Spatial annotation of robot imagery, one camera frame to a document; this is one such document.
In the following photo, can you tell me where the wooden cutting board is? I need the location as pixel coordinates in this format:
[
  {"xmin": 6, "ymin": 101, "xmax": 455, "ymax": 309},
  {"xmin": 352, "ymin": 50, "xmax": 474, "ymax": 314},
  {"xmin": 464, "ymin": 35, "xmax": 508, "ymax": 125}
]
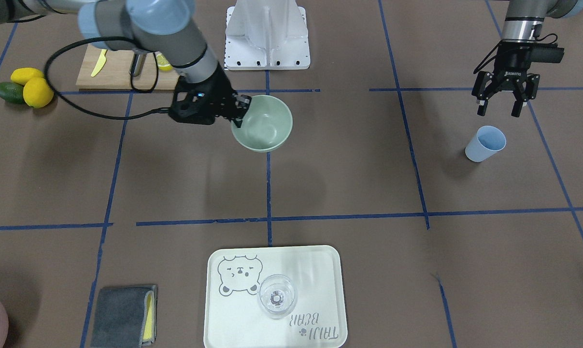
[{"xmin": 76, "ymin": 45, "xmax": 179, "ymax": 90}]

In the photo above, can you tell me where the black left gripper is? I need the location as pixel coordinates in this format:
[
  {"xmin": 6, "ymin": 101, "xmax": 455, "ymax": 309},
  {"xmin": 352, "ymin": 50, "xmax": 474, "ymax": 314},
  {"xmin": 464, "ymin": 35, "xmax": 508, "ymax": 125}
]
[{"xmin": 472, "ymin": 41, "xmax": 540, "ymax": 117}]

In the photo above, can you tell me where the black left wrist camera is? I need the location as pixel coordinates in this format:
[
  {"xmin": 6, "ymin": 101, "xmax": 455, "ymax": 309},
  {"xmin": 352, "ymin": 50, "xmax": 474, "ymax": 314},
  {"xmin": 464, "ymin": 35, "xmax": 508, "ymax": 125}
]
[{"xmin": 527, "ymin": 44, "xmax": 565, "ymax": 64}]

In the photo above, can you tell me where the light green bowl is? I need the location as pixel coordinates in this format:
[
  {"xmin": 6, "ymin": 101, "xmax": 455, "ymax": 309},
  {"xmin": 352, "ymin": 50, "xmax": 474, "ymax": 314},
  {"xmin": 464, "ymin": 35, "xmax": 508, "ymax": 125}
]
[{"xmin": 231, "ymin": 95, "xmax": 293, "ymax": 153}]

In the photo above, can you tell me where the clear wine glass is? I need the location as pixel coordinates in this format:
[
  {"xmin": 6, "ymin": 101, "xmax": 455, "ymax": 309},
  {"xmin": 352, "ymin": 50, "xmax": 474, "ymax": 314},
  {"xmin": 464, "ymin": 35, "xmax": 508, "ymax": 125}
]
[{"xmin": 258, "ymin": 274, "xmax": 298, "ymax": 319}]

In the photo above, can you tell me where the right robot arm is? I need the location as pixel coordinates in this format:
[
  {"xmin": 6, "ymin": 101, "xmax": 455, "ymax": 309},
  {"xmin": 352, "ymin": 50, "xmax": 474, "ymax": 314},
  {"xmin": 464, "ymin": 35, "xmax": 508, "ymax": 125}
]
[{"xmin": 0, "ymin": 0, "xmax": 251, "ymax": 128}]

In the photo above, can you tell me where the white bear tray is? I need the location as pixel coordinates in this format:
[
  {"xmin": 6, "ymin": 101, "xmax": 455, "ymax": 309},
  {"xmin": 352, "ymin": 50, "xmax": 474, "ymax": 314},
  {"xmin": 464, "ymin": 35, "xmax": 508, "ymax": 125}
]
[{"xmin": 203, "ymin": 245, "xmax": 348, "ymax": 348}]

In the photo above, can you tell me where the green lime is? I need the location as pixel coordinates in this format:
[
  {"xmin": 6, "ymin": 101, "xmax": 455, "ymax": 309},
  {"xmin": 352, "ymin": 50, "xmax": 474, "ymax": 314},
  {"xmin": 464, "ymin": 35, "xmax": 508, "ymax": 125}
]
[{"xmin": 0, "ymin": 82, "xmax": 26, "ymax": 105}]

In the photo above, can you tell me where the grey folded cloth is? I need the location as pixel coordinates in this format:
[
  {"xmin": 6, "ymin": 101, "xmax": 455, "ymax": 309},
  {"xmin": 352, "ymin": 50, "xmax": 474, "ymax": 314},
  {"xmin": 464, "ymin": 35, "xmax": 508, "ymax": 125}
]
[{"xmin": 90, "ymin": 284, "xmax": 158, "ymax": 348}]

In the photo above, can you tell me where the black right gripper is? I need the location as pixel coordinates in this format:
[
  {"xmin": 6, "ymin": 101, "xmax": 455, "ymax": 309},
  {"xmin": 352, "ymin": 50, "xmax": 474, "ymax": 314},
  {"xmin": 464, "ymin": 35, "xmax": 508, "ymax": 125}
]
[{"xmin": 169, "ymin": 66, "xmax": 252, "ymax": 129}]

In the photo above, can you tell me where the yellow plastic knife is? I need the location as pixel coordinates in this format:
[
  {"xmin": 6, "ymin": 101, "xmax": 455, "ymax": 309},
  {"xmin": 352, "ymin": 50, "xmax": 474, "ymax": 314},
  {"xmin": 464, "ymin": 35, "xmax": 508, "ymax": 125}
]
[{"xmin": 90, "ymin": 49, "xmax": 108, "ymax": 77}]

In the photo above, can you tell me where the lemon half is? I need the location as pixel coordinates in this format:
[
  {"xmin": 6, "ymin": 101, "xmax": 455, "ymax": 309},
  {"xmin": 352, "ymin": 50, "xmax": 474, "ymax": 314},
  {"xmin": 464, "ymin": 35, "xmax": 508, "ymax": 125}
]
[{"xmin": 155, "ymin": 52, "xmax": 173, "ymax": 72}]

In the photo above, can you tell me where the steel knife handle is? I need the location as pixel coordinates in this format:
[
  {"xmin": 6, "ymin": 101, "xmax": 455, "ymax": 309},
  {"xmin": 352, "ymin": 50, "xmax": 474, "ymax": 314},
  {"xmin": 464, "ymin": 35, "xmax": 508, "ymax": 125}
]
[{"xmin": 128, "ymin": 53, "xmax": 145, "ymax": 78}]

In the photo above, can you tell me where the light blue plastic cup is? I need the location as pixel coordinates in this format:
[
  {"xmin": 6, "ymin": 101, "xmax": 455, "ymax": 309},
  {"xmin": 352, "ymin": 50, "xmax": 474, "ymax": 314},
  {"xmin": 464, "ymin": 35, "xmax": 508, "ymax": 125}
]
[{"xmin": 464, "ymin": 125, "xmax": 506, "ymax": 163}]

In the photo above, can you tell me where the yellow lemon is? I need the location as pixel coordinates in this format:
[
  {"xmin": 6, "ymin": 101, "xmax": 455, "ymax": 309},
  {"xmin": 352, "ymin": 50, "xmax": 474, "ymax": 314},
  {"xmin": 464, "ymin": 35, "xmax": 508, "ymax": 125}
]
[
  {"xmin": 10, "ymin": 67, "xmax": 44, "ymax": 86},
  {"xmin": 23, "ymin": 77, "xmax": 54, "ymax": 109}
]

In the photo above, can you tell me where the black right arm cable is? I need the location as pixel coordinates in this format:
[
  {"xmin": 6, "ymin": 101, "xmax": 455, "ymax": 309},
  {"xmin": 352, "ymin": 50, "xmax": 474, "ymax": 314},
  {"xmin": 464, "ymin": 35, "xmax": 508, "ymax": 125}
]
[{"xmin": 43, "ymin": 37, "xmax": 181, "ymax": 120}]

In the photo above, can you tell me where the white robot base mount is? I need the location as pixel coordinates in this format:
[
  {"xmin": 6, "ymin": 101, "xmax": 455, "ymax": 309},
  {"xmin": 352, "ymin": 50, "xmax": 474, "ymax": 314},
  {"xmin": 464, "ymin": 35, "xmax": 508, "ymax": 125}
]
[{"xmin": 224, "ymin": 0, "xmax": 311, "ymax": 71}]

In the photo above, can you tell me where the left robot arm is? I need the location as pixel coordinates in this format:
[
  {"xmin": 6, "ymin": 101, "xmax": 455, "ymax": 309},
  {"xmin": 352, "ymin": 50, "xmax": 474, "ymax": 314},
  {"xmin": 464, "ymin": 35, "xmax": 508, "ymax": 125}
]
[{"xmin": 471, "ymin": 0, "xmax": 583, "ymax": 117}]

